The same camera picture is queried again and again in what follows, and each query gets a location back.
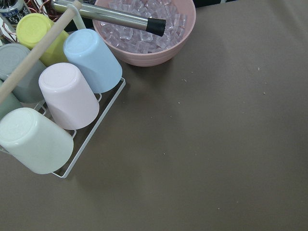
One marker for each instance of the pink bowl with ice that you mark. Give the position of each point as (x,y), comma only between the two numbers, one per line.
(140,48)

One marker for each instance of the pink plastic cup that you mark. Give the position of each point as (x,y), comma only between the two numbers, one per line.
(68,96)

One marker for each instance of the blue plastic cup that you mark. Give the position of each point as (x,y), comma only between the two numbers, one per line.
(86,49)

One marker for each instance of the white plastic cup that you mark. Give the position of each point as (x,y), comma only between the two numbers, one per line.
(35,141)

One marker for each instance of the green plastic cup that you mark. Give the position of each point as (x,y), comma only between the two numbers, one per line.
(9,104)

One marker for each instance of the yellow plastic cup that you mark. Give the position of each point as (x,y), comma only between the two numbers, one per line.
(32,28)

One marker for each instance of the wooden rack handle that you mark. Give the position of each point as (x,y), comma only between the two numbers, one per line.
(23,68)

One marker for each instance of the white wire cup rack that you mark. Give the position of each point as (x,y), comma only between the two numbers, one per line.
(92,127)

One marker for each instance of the copper wire bottle basket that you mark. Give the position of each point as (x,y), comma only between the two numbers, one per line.
(35,6)

